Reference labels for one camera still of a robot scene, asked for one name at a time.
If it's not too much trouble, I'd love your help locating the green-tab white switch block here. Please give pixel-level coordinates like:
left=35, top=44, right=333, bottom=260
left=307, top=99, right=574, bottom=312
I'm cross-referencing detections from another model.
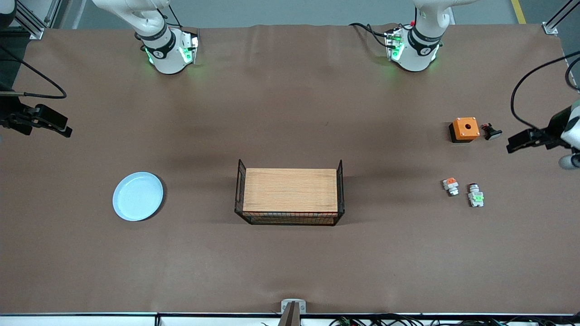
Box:
left=468, top=183, right=485, bottom=208

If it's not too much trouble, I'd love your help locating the light blue round plate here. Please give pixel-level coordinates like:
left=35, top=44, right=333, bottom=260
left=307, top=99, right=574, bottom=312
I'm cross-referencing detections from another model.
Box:
left=112, top=172, right=164, bottom=222

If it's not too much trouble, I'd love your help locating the black push button head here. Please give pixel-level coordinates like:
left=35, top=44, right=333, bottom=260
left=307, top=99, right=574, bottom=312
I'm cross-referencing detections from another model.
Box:
left=481, top=123, right=503, bottom=141

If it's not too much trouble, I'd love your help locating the orange button box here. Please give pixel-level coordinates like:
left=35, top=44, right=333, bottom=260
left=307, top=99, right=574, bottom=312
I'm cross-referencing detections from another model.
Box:
left=449, top=117, right=480, bottom=144

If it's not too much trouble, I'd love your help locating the green-lit base connector panel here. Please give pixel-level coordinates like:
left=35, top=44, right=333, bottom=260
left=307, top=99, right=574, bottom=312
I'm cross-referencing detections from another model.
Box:
left=179, top=28, right=200, bottom=65
left=384, top=27, right=405, bottom=62

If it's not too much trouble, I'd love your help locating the brown table cover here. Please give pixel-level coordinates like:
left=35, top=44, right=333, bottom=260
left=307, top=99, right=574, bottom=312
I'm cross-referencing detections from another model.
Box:
left=0, top=23, right=580, bottom=315

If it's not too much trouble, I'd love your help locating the wooden board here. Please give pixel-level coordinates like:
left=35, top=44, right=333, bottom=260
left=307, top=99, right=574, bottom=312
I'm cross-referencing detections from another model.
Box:
left=243, top=168, right=338, bottom=213

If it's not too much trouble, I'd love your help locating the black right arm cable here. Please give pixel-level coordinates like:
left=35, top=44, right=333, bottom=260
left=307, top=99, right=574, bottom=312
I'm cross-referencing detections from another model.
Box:
left=0, top=44, right=68, bottom=100

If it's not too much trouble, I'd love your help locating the aluminium frame profile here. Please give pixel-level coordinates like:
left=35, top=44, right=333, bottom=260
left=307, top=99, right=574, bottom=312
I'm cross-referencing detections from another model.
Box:
left=542, top=0, right=580, bottom=35
left=13, top=0, right=62, bottom=40

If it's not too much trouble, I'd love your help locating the black base cable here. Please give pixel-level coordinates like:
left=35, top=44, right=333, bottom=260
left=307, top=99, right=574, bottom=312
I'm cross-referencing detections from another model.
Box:
left=349, top=22, right=392, bottom=49
left=159, top=4, right=184, bottom=29

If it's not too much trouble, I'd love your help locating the black wire basket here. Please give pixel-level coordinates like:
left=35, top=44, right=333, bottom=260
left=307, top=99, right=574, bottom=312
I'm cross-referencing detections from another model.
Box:
left=234, top=158, right=346, bottom=226

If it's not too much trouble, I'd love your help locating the white table edge rail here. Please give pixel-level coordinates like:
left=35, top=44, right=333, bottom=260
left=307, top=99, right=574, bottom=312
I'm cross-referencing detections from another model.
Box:
left=0, top=312, right=580, bottom=326

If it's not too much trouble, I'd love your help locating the black cable bundle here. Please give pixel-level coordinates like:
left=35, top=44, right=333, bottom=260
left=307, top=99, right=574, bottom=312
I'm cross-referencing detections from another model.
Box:
left=329, top=314, right=580, bottom=326

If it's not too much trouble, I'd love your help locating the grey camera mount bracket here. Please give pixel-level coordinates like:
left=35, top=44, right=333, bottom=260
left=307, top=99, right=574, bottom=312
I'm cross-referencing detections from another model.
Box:
left=280, top=299, right=307, bottom=326

